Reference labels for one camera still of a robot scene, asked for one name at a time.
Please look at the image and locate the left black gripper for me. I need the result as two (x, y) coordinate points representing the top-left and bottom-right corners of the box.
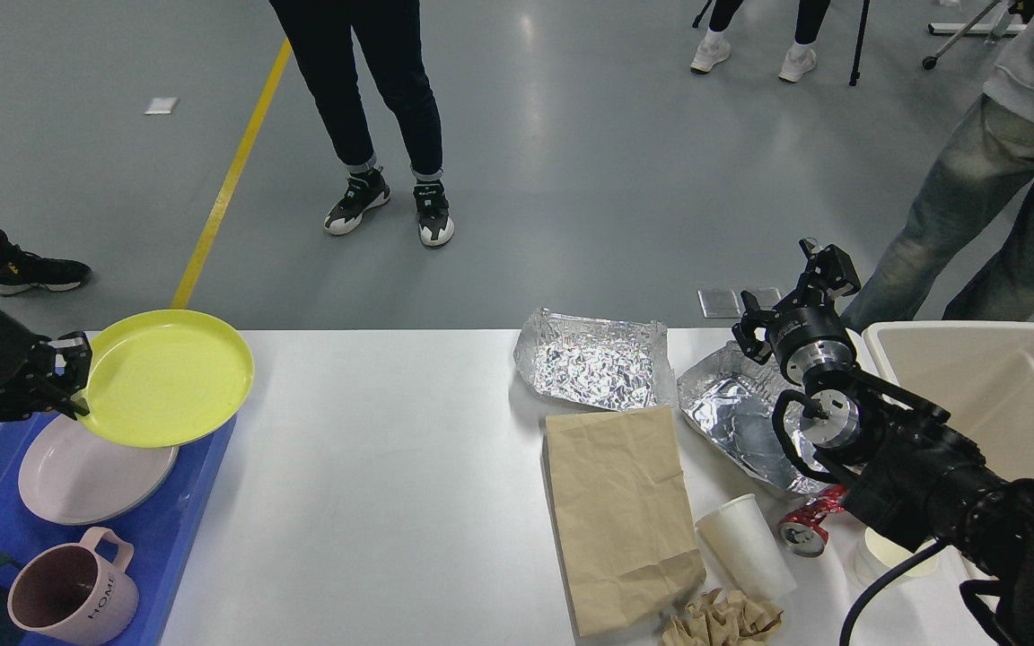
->
(0, 310), (92, 423)

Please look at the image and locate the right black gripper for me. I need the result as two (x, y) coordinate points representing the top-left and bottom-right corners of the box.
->
(732, 239), (862, 386)

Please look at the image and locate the yellow plate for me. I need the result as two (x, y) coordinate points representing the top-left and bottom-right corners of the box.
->
(81, 310), (255, 447)

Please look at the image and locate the pink mug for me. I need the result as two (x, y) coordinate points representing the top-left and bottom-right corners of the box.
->
(7, 527), (140, 645)

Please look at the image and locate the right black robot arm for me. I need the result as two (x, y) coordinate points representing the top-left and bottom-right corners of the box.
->
(732, 239), (1034, 645)

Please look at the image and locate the metal floor plate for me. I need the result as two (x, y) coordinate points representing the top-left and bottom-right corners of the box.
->
(697, 287), (783, 320)

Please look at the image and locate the pink plate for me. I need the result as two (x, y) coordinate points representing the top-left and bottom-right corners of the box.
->
(17, 416), (180, 525)

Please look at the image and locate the crumpled foil sheet right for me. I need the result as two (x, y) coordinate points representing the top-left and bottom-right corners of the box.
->
(677, 342), (828, 495)

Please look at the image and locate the crumpled foil sheet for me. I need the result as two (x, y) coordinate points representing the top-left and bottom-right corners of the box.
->
(677, 342), (828, 495)
(513, 310), (678, 410)

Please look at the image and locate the blue plastic tray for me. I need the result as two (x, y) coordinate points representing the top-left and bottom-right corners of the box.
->
(0, 416), (237, 645)

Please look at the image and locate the crushed red can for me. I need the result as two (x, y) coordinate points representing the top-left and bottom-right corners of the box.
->
(776, 484), (848, 559)

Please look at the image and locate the crumpled foil sheet left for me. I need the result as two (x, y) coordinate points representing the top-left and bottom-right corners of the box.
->
(513, 310), (678, 410)

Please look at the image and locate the white paper cup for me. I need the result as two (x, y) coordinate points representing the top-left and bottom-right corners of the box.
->
(695, 493), (799, 601)

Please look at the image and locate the beige plastic bin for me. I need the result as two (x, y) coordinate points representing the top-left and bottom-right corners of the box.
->
(863, 320), (1034, 481)

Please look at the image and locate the brown paper bag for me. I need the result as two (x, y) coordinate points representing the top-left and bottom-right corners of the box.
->
(545, 407), (706, 638)

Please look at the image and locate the person in white sneakers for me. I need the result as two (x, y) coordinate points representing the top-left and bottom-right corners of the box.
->
(690, 0), (832, 83)

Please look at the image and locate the crumpled brown paper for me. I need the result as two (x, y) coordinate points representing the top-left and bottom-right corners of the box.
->
(659, 588), (784, 645)

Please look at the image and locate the person in black sneakers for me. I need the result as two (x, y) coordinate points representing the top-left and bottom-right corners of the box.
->
(268, 0), (456, 249)

